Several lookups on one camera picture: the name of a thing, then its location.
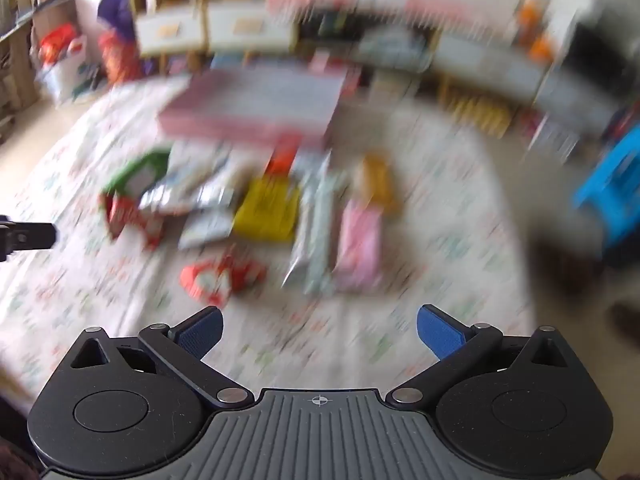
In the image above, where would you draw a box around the white blue snack packet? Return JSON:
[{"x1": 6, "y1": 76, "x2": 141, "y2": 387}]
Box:
[{"x1": 177, "y1": 210, "x2": 236, "y2": 251}]

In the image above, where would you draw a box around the gold stick snack packet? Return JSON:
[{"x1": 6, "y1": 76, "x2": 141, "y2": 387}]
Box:
[{"x1": 357, "y1": 155, "x2": 401, "y2": 216}]

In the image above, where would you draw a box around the bag of oranges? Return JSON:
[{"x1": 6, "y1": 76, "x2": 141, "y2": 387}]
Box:
[{"x1": 520, "y1": 2, "x2": 557, "y2": 61}]

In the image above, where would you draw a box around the orange white snack packet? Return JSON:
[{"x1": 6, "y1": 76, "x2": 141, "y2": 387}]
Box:
[{"x1": 265, "y1": 145, "x2": 301, "y2": 178}]

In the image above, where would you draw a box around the yellow snack packet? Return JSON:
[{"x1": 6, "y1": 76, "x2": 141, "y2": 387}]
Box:
[{"x1": 232, "y1": 177, "x2": 301, "y2": 243}]

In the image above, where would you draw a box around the long wooden low cabinet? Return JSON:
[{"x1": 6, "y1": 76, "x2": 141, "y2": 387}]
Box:
[{"x1": 295, "y1": 10, "x2": 601, "y2": 136}]

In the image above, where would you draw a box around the wooden shelf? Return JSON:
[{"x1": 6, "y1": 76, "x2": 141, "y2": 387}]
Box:
[{"x1": 0, "y1": 0, "x2": 76, "y2": 131}]

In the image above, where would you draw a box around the pink cardboard box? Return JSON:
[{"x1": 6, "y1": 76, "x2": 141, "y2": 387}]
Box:
[{"x1": 157, "y1": 67, "x2": 348, "y2": 150}]

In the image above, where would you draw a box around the wooden cabinet with white drawer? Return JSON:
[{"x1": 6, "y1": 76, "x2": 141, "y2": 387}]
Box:
[
  {"x1": 200, "y1": 0, "x2": 301, "y2": 56},
  {"x1": 129, "y1": 0, "x2": 208, "y2": 58}
]

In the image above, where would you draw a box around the green cartoon snack packet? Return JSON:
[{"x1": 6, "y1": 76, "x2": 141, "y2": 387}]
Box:
[{"x1": 100, "y1": 152, "x2": 171, "y2": 206}]

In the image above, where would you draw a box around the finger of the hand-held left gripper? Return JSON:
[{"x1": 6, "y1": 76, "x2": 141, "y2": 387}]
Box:
[{"x1": 0, "y1": 215, "x2": 57, "y2": 261}]

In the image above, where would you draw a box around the red white round-print packet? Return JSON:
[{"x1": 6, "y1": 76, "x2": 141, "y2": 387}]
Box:
[{"x1": 180, "y1": 252, "x2": 268, "y2": 306}]

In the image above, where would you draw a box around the long white snack packet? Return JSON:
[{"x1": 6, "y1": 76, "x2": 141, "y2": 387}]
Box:
[{"x1": 282, "y1": 155, "x2": 336, "y2": 293}]

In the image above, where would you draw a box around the blue plastic stool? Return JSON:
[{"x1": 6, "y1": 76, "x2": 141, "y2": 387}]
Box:
[{"x1": 572, "y1": 125, "x2": 640, "y2": 261}]

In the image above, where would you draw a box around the clear white snack packet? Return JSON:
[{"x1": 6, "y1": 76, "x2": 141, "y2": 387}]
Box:
[{"x1": 140, "y1": 145, "x2": 241, "y2": 216}]

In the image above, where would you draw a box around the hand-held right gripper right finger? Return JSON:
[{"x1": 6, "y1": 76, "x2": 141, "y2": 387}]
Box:
[{"x1": 391, "y1": 305, "x2": 581, "y2": 405}]

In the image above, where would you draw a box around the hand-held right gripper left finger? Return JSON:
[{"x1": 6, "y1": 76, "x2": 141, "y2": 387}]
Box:
[{"x1": 60, "y1": 306, "x2": 253, "y2": 408}]

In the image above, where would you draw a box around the pink snack packet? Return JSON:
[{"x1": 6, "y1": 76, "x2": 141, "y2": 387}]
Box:
[{"x1": 332, "y1": 200, "x2": 383, "y2": 291}]

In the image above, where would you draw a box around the white plastic bag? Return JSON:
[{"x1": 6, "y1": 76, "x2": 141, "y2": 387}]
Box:
[{"x1": 37, "y1": 25, "x2": 97, "y2": 106}]

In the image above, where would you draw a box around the purple object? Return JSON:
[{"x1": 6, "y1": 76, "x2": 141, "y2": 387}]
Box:
[{"x1": 97, "y1": 0, "x2": 137, "y2": 43}]

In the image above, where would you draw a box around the red snack packet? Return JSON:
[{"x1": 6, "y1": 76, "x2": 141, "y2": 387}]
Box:
[{"x1": 100, "y1": 192, "x2": 166, "y2": 251}]

